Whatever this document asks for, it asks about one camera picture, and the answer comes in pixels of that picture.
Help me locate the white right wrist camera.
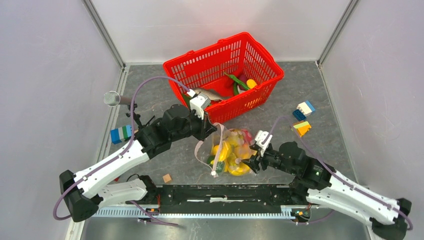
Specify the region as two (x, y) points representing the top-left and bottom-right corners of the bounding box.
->
(254, 130), (273, 157)

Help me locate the yellow toy banana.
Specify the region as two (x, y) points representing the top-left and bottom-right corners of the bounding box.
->
(226, 162), (251, 176)

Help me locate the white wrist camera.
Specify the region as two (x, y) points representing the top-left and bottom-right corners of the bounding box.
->
(187, 89), (211, 120)
(254, 130), (273, 157)

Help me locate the yellow toy lemon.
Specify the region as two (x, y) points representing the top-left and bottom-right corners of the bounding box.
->
(246, 79), (258, 89)

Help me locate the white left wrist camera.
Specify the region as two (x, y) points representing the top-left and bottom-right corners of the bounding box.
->
(187, 89), (211, 120)

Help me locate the blue green white block stack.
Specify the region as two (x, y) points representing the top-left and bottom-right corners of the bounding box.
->
(110, 124), (133, 145)

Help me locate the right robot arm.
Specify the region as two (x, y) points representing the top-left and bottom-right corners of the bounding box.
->
(242, 141), (412, 240)

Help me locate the silver mesh microphone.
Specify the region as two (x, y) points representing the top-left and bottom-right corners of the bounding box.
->
(103, 91), (132, 107)

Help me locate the white blue toy block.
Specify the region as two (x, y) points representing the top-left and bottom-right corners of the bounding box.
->
(296, 100), (316, 117)

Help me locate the small wooden cube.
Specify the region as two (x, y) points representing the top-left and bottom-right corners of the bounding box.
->
(162, 174), (173, 184)

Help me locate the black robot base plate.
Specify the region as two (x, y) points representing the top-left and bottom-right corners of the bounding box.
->
(137, 184), (309, 214)

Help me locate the red toy apple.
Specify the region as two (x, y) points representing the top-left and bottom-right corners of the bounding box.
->
(241, 128), (253, 141)

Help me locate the grey toy fish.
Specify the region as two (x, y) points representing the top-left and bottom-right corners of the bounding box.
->
(193, 87), (229, 102)

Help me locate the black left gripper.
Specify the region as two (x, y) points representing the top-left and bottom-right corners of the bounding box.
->
(171, 107), (218, 142)

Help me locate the dark blue toy block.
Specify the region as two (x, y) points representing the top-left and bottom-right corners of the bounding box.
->
(292, 109), (307, 122)

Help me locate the yellow toy starfruit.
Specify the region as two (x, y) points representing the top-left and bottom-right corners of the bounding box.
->
(212, 140), (232, 162)

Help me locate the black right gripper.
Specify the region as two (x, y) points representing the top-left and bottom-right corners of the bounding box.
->
(240, 144), (298, 176)

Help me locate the red plastic basket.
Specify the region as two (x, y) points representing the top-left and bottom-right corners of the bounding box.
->
(163, 32), (284, 123)

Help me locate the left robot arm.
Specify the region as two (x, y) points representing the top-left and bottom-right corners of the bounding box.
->
(59, 104), (217, 223)

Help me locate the clear zip top bag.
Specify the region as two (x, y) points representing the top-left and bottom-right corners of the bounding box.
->
(194, 123), (256, 178)

